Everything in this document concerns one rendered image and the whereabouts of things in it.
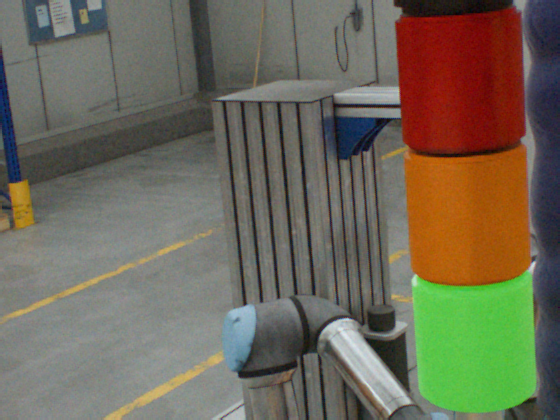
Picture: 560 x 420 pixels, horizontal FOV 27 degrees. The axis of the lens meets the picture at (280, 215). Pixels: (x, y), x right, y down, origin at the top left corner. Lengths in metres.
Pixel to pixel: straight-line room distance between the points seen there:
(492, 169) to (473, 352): 0.08
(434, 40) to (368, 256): 2.00
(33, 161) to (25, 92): 0.72
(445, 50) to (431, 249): 0.08
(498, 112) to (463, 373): 0.11
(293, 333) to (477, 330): 1.70
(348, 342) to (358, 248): 0.32
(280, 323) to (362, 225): 0.35
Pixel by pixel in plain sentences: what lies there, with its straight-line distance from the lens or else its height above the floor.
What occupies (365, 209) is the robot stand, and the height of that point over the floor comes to 1.77.
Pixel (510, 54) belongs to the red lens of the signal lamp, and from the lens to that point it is 0.46.
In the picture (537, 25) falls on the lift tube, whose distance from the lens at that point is 1.67.
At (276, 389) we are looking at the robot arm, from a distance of 2.18.
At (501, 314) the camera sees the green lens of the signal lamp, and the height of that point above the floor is 2.20.
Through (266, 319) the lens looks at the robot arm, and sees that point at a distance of 2.16.
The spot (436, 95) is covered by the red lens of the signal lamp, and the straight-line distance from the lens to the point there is 0.45.
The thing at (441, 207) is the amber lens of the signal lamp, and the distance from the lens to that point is 0.46.
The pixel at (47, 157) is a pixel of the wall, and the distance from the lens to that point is 12.17.
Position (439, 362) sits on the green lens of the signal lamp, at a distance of 0.48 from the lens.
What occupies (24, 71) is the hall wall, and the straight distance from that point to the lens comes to 12.14.
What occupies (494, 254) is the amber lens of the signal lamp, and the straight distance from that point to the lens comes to 0.47.
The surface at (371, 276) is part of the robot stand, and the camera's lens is 2.45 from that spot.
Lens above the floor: 2.36
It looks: 14 degrees down
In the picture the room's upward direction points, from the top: 5 degrees counter-clockwise
